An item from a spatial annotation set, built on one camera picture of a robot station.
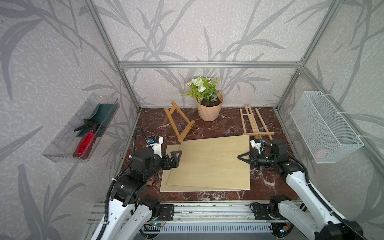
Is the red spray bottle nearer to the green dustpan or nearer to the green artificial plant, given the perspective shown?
the green dustpan

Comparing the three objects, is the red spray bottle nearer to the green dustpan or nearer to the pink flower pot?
the green dustpan

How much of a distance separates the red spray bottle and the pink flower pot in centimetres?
60

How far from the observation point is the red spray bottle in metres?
0.56

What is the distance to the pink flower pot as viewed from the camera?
1013 mm
